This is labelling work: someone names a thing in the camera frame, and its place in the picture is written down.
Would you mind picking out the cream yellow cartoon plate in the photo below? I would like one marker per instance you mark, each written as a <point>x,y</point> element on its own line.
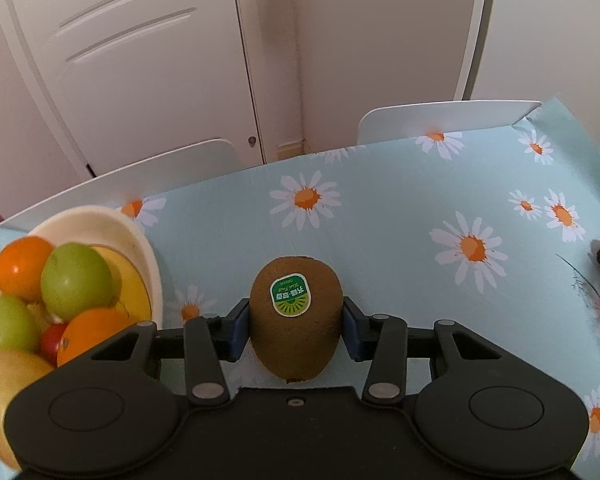
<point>137,282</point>

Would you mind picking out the white chair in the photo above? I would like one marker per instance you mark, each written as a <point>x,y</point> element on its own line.
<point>411,120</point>
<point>151,176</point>

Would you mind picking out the large orange tangerine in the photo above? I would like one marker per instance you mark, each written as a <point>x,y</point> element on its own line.
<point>21,265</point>

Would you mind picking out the blue daisy tablecloth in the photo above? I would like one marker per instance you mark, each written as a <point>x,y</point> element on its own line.
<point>496,229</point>

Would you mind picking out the large yellow-red apple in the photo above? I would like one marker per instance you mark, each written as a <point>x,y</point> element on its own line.
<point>18,369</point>

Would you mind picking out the green apple in plate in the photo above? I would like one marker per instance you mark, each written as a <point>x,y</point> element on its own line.
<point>75,278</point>

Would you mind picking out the green apple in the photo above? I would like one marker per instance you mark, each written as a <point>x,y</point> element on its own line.
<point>75,278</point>
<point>18,330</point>

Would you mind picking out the brown kiwi with sticker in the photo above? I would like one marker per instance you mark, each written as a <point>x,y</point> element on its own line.
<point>295,306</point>

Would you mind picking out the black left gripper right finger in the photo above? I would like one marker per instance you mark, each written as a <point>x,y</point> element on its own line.
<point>382,340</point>

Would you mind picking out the white panel door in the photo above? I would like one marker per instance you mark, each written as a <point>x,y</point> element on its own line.
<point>123,80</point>

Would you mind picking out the red cherry tomato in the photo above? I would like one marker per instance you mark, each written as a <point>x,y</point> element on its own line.
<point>50,342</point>

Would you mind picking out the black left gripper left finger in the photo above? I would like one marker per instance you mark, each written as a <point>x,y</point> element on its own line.
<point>207,343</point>

